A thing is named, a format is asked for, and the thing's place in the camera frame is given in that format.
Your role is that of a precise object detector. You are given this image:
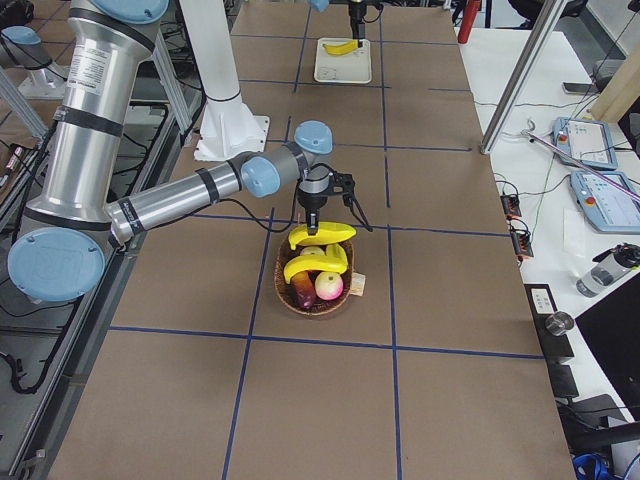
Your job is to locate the red fire extinguisher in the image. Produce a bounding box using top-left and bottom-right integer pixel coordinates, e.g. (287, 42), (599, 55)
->
(457, 0), (482, 44)

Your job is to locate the woven wicker basket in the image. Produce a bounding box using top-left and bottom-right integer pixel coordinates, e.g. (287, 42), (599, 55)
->
(274, 221), (356, 316)

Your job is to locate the red orange mango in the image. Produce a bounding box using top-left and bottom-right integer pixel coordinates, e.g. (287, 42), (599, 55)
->
(291, 271), (317, 310)

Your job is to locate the yellow banana rear basket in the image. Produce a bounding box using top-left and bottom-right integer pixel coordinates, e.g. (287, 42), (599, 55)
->
(325, 243), (349, 267)

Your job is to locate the orange circuit board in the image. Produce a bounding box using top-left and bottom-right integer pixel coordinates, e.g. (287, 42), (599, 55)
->
(509, 228), (534, 261)
(500, 193), (522, 220)

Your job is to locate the yellow banana moved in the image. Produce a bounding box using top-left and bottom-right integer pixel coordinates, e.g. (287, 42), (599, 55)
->
(322, 40), (359, 56)
(288, 221), (356, 250)

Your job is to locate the upper teach pendant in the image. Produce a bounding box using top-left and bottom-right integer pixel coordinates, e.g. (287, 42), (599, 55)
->
(552, 117), (618, 171)

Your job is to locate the white pedestal column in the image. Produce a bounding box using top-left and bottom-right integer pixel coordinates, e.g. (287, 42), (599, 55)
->
(180, 0), (270, 162)

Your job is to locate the teach pendant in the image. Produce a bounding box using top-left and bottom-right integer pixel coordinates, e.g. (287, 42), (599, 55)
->
(570, 171), (639, 234)
(552, 117), (618, 171)

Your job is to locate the small steel cup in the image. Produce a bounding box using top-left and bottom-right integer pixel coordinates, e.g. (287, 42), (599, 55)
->
(544, 311), (575, 336)

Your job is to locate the aluminium frame post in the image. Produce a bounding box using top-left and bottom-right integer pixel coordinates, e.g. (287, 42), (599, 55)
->
(480, 0), (568, 155)

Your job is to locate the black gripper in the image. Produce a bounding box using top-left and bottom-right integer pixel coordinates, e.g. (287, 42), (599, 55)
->
(297, 167), (333, 235)
(349, 0), (365, 40)

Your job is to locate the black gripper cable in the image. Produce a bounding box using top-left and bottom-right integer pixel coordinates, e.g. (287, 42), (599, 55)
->
(219, 164), (374, 234)

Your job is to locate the white rectangular plastic tray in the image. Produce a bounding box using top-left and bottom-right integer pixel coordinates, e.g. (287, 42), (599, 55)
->
(314, 37), (372, 84)

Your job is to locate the yellow banana basket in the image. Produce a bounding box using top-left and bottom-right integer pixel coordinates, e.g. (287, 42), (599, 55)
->
(283, 255), (348, 284)
(325, 243), (349, 267)

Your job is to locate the reacher grabber stick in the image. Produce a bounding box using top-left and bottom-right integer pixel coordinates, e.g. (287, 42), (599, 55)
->
(520, 129), (640, 203)

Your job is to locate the orange circuit board upper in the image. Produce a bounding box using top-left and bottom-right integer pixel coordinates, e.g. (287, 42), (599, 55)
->
(500, 193), (522, 220)

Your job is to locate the clear water bottle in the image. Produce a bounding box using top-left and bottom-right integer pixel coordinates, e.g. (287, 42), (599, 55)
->
(576, 243), (639, 298)

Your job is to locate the yellow banana front basket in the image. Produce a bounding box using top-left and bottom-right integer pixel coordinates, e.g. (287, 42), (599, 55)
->
(283, 255), (348, 284)

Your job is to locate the paper tag on basket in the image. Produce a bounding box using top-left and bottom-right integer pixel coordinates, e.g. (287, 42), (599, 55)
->
(349, 272), (366, 296)

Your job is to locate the lower teach pendant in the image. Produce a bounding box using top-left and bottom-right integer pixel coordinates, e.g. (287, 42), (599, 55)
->
(570, 171), (639, 234)

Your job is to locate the yellow pear in basket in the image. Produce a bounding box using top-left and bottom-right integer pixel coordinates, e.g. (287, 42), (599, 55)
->
(299, 246), (326, 256)

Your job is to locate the orange circuit board lower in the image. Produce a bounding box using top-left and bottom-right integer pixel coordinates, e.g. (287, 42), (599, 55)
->
(509, 228), (534, 261)

